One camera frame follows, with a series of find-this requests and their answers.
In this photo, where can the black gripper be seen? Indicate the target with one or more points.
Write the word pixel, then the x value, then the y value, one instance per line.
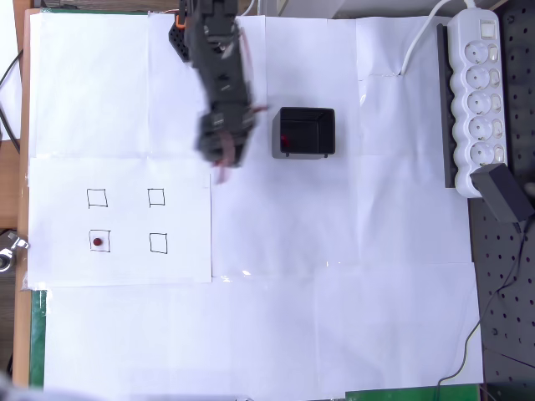
pixel 218 147

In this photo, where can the red bead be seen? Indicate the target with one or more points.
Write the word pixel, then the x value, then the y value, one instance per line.
pixel 97 241

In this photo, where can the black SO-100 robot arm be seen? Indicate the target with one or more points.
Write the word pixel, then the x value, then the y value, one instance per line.
pixel 221 62

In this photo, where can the black open box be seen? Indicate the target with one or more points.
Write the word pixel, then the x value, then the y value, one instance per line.
pixel 307 131

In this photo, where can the white paper table cover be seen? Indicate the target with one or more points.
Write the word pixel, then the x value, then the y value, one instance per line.
pixel 292 250

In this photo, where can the paper sheet with drawn squares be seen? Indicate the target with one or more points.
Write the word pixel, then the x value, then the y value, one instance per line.
pixel 125 267

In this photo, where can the metal clamp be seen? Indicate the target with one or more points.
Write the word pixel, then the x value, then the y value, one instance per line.
pixel 6 255

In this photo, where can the white power strip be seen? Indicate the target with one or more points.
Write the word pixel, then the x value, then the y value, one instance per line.
pixel 478 104

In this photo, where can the green cutting mat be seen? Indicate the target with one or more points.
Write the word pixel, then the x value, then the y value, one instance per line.
pixel 37 334

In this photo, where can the black power adapter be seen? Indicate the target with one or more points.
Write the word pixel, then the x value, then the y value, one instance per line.
pixel 501 192

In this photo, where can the black pegboard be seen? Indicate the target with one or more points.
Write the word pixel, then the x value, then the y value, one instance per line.
pixel 516 301

